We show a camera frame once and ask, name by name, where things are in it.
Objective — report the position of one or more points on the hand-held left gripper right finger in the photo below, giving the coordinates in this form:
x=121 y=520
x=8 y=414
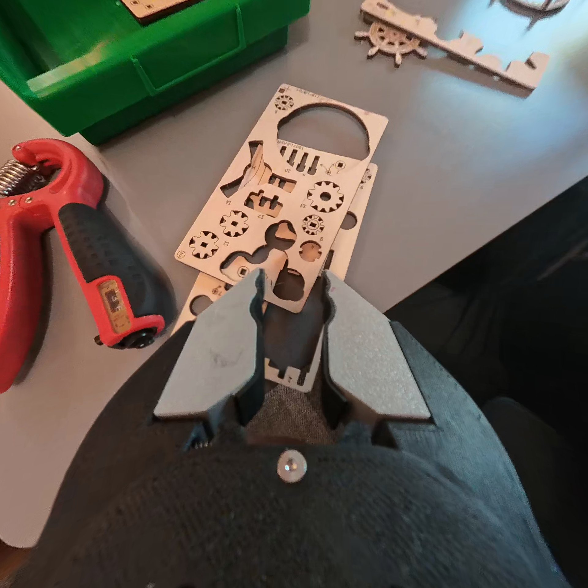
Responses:
x=367 y=363

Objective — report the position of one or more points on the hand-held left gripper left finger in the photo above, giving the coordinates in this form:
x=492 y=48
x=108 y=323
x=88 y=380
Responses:
x=216 y=358

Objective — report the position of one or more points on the wooden sheet with square cutouts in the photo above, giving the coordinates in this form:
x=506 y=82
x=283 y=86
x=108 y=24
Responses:
x=357 y=198

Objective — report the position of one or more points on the wooden sheet with gear cutouts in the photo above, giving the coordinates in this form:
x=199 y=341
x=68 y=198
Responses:
x=296 y=206

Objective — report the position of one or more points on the person's dark clothing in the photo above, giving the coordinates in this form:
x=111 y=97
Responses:
x=505 y=298

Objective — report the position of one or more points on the red hand grip strengthener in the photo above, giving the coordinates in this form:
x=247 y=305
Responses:
x=78 y=183

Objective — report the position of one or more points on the green plastic storage bin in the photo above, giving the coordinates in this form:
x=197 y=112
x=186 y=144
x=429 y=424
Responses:
x=183 y=59

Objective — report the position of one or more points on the wooden ship wheel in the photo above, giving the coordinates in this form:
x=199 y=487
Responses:
x=396 y=41

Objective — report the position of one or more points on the jagged wooden sheet strip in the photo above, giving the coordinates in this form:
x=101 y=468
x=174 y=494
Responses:
x=454 y=46

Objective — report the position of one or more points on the wooden sheet piece with holes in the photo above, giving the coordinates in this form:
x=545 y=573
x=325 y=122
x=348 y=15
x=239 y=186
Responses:
x=151 y=9

